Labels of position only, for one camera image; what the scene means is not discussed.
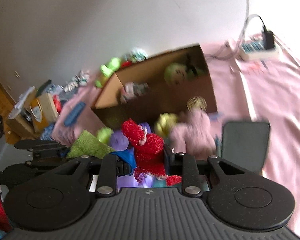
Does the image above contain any red mesh bath pouf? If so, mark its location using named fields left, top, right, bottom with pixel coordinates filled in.
left=121, top=119, right=182, bottom=186

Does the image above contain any pink plush bear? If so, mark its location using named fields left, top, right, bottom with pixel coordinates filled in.
left=169, top=108, right=216, bottom=160

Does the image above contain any yellow fuzzy cloth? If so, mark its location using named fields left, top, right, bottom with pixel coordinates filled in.
left=154, top=113, right=178, bottom=138

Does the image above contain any grey pink sock bundle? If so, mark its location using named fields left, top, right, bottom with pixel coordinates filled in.
left=119, top=82, right=150, bottom=103

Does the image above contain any green frog plush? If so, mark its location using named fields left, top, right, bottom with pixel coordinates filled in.
left=164, top=63, right=206, bottom=86

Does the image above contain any lime green yarn cloth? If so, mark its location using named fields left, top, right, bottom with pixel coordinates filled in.
left=66, top=127, right=115, bottom=159

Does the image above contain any blue patterned tissue pack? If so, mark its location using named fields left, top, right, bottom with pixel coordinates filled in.
left=40, top=122, right=55, bottom=141

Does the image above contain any blue glasses case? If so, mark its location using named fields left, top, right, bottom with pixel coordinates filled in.
left=64, top=101, right=86, bottom=127

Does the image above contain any dark tablet device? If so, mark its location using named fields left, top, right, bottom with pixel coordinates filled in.
left=221, top=120, right=270, bottom=173

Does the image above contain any brown cardboard box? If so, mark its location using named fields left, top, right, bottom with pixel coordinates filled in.
left=91, top=44, right=217, bottom=130

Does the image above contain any red plush toy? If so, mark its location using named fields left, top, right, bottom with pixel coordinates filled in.
left=121, top=61, right=133, bottom=68

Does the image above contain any lime green plush toy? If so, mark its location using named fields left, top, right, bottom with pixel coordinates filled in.
left=95, top=57, right=121, bottom=88

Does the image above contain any white panda plush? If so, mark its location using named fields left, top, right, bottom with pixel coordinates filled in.
left=125, top=48, right=148, bottom=63

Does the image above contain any pink printed tablecloth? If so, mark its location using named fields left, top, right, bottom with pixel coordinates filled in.
left=51, top=33, right=300, bottom=239

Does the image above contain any white power strip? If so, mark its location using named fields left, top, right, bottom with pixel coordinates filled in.
left=239, top=40, right=279, bottom=61

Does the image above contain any black power adapter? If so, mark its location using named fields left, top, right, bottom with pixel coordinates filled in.
left=262, top=30, right=275, bottom=50

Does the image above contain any white knotted rope toy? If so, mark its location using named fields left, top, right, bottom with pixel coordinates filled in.
left=63, top=70, right=90, bottom=93

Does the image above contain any black charger cable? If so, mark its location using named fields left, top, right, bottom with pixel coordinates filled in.
left=250, top=14, right=268, bottom=32

